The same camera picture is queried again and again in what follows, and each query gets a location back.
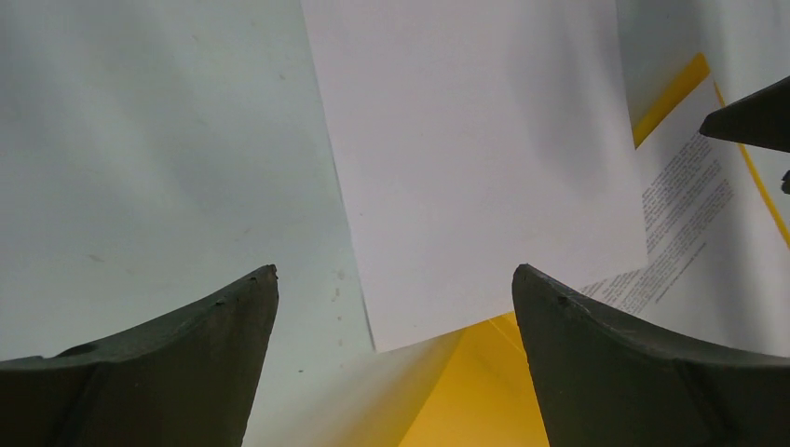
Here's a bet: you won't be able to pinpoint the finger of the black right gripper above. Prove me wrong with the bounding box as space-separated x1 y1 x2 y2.
699 77 789 153

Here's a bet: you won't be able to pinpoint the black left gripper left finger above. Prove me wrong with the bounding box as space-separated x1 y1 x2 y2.
1 265 279 446

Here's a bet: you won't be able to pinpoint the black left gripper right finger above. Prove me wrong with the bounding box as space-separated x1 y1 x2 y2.
511 264 789 446

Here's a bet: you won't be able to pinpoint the yellow plastic folder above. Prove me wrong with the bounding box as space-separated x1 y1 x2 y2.
398 52 790 447

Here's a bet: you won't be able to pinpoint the white printed paper sheets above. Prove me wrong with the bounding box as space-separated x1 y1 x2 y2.
583 1 789 357

